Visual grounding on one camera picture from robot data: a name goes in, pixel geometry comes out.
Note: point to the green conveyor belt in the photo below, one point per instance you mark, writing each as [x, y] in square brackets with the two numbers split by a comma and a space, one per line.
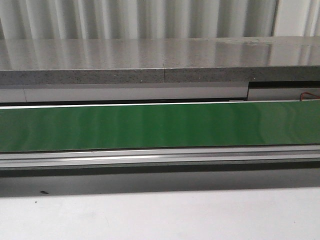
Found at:
[137, 126]

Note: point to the grey stone countertop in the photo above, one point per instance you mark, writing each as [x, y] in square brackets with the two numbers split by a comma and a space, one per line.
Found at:
[158, 61]

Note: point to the white curtain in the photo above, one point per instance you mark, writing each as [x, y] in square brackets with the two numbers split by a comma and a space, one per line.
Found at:
[157, 19]

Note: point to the aluminium conveyor frame rail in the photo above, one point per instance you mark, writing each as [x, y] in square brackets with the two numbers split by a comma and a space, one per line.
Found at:
[233, 154]

